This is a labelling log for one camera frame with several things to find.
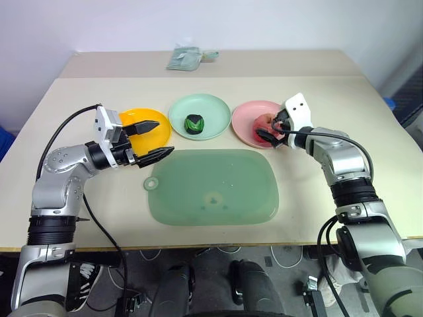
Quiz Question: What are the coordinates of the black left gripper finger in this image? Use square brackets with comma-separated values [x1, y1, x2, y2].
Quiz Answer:
[122, 120, 161, 136]
[133, 146, 175, 169]

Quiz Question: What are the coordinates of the small pale green object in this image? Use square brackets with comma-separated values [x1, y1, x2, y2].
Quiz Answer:
[199, 49, 220, 63]

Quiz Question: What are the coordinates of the blue box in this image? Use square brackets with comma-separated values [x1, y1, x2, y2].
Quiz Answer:
[0, 126, 16, 163]

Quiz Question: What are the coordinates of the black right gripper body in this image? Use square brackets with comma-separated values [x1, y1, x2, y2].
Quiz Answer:
[275, 108, 293, 135]

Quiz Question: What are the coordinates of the black woven panel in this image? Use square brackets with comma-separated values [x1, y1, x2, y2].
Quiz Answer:
[391, 70, 423, 127]

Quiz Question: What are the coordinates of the black table frame bar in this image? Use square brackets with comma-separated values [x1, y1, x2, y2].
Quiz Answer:
[68, 252, 122, 269]

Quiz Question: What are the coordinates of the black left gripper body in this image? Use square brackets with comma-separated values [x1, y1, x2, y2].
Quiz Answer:
[111, 126, 138, 166]

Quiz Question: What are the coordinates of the yellow plate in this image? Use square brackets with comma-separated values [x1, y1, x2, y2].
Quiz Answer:
[118, 107, 173, 159]

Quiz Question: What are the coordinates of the dark rounded shape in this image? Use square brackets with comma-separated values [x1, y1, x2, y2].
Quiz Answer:
[229, 260, 286, 317]
[154, 262, 196, 317]

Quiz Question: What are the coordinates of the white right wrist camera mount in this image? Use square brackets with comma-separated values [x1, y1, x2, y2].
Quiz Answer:
[284, 92, 315, 150]

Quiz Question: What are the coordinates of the red toy fruit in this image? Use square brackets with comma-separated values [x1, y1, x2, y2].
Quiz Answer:
[252, 112, 282, 144]

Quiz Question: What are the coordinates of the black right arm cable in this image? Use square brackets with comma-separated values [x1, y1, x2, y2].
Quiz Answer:
[282, 129, 375, 317]

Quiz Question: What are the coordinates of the green and black toy vegetable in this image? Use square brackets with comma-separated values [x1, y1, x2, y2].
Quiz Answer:
[184, 113, 206, 135]

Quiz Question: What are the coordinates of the white floor cable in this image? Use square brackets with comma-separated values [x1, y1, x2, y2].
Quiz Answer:
[138, 248, 163, 262]
[270, 245, 303, 269]

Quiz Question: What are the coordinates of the pink plate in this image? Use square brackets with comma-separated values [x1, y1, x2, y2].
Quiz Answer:
[231, 100, 289, 150]

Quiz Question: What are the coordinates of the folded green cloth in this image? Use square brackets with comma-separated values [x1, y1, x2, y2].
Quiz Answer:
[165, 46, 203, 71]

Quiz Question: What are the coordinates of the black and white sneaker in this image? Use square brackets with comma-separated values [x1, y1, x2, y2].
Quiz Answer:
[67, 262, 104, 312]

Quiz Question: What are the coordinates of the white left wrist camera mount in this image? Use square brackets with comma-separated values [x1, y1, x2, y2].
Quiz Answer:
[93, 105, 124, 170]

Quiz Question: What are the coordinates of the light green plate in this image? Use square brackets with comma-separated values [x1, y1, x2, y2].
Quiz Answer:
[169, 93, 232, 142]

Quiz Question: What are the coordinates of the green cutting board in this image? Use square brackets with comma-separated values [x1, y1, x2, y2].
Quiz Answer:
[142, 148, 280, 227]

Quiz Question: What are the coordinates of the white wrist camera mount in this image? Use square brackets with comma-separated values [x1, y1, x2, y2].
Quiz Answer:
[284, 92, 315, 150]
[93, 105, 124, 170]

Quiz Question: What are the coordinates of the metal clamp bracket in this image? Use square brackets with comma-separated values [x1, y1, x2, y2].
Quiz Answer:
[301, 275, 328, 317]

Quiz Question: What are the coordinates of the small blue object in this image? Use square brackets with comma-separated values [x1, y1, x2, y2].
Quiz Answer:
[384, 96, 399, 114]

